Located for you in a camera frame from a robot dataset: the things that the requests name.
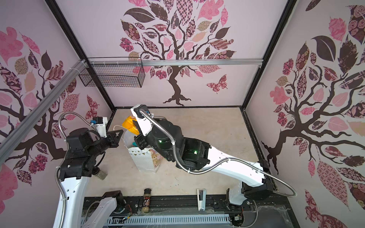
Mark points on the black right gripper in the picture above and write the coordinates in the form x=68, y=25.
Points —
x=143, y=139

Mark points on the yellow orange mango snack bag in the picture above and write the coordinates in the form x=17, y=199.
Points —
x=130, y=124

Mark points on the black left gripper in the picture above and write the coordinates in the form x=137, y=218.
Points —
x=115, y=140

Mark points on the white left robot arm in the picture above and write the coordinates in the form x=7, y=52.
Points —
x=73, y=176

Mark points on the back aluminium rail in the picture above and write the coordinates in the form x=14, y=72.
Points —
x=195, y=62

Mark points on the white slotted cable duct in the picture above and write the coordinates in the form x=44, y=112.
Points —
x=149, y=221

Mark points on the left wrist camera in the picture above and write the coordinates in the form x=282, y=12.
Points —
x=99, y=124

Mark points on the left aluminium rail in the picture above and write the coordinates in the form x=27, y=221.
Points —
x=20, y=132

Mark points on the small glass spice jar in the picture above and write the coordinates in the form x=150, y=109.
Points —
x=99, y=173

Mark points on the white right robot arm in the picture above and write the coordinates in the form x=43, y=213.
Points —
x=242, y=192

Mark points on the white paper bag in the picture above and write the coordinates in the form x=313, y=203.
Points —
x=146, y=160

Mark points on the spice bottle black cap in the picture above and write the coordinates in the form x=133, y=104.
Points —
x=146, y=200

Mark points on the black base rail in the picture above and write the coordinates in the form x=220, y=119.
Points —
x=274, y=212

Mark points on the black wire basket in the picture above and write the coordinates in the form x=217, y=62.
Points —
x=114, y=73

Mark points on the aluminium rail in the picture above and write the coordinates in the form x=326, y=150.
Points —
x=20, y=132
x=195, y=62

